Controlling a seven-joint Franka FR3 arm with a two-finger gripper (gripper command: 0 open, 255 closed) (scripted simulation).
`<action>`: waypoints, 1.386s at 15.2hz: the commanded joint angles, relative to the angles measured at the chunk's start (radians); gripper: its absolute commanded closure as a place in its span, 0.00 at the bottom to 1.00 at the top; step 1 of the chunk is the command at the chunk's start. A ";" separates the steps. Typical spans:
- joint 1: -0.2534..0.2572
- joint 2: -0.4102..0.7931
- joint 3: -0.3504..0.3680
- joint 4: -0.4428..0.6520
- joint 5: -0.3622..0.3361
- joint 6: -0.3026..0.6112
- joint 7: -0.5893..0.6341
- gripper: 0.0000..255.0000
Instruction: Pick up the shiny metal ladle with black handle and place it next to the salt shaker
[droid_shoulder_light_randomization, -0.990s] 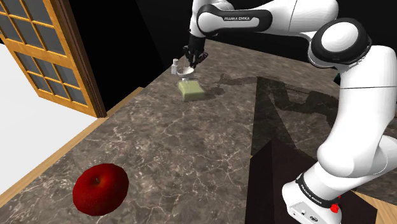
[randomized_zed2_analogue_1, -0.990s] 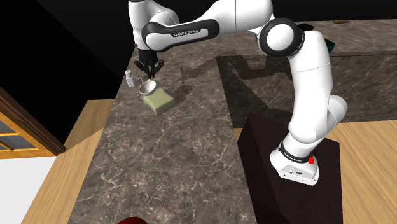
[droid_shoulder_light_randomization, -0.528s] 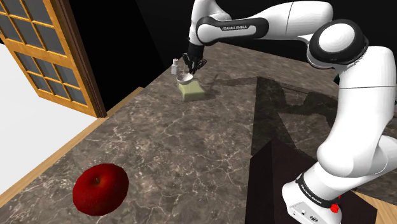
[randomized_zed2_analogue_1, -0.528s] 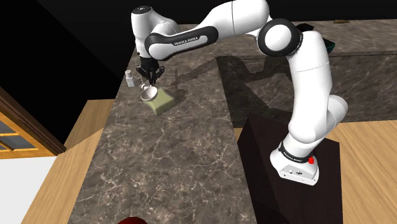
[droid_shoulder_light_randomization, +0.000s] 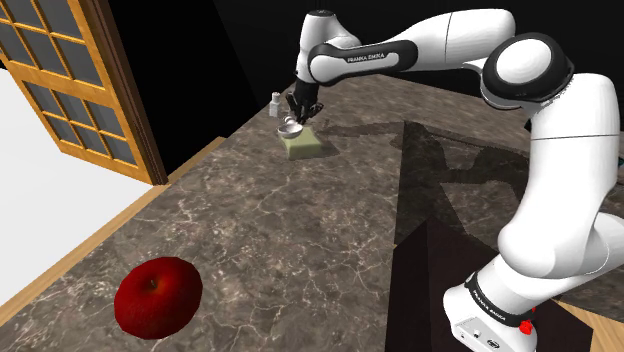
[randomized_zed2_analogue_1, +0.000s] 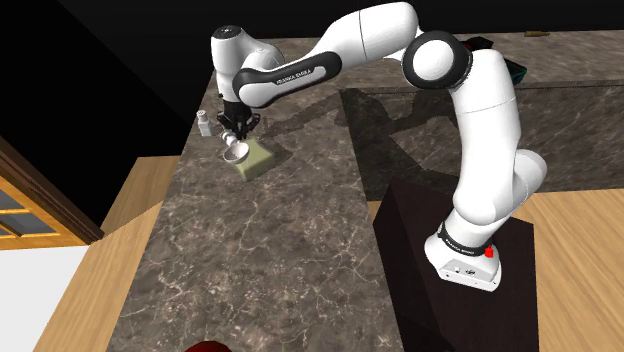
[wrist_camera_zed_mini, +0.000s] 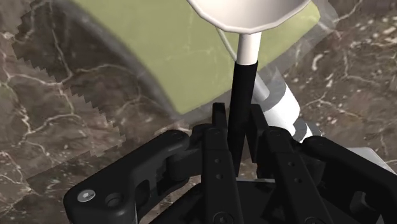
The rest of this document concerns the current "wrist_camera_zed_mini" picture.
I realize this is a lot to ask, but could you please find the green board with clear rim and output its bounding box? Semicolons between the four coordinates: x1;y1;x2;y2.
52;0;340;122

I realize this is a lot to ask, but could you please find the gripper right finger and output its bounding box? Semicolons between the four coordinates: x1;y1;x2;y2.
246;104;397;224

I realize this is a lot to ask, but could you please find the white ladle with black handle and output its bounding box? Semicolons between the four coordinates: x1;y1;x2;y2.
186;0;312;176

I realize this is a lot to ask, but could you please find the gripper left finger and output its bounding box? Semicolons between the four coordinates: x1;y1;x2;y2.
63;102;244;224

